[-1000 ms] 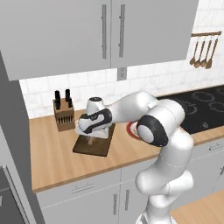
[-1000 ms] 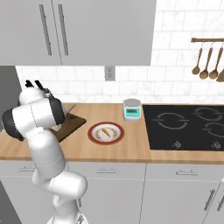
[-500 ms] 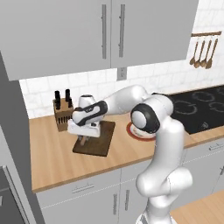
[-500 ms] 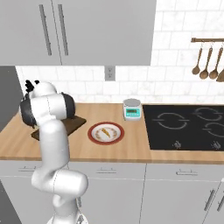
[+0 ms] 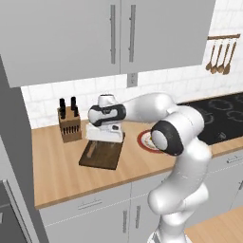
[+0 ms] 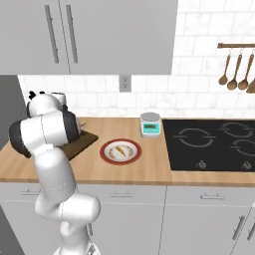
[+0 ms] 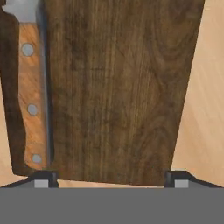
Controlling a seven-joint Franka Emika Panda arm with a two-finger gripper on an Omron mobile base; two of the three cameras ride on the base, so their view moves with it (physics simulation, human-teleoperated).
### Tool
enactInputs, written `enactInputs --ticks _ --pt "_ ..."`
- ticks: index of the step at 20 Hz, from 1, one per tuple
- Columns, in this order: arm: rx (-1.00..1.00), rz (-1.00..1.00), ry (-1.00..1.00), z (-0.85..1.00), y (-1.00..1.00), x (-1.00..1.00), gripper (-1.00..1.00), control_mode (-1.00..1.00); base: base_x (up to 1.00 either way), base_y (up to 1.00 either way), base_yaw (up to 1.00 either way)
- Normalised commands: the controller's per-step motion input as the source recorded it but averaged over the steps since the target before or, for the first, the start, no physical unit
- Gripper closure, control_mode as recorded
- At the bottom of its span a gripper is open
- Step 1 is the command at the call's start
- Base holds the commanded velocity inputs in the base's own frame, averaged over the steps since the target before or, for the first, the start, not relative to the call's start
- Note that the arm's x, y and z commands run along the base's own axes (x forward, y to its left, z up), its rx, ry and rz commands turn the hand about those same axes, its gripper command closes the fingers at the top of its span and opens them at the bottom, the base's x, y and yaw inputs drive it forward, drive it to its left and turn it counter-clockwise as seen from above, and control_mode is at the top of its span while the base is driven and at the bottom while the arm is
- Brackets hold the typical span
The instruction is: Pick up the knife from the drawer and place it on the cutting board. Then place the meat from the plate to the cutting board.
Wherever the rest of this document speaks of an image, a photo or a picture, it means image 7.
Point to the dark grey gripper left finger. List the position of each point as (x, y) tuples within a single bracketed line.
[(43, 178)]

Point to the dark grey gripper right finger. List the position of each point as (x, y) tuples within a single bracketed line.
[(180, 178)]

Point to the dark wooden cutting board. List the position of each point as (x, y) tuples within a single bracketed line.
[(116, 87)]

